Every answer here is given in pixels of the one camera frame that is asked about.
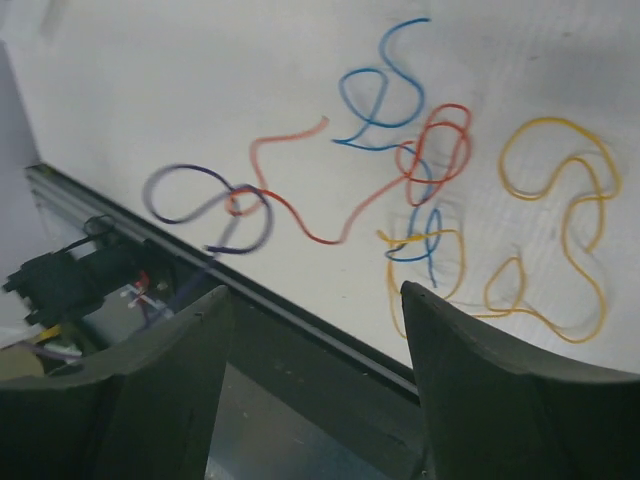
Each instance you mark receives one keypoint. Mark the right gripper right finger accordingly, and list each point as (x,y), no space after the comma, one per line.
(497,407)

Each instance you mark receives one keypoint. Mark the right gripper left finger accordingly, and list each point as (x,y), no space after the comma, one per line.
(142,409)

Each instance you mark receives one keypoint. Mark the aluminium front rail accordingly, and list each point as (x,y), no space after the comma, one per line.
(52,183)

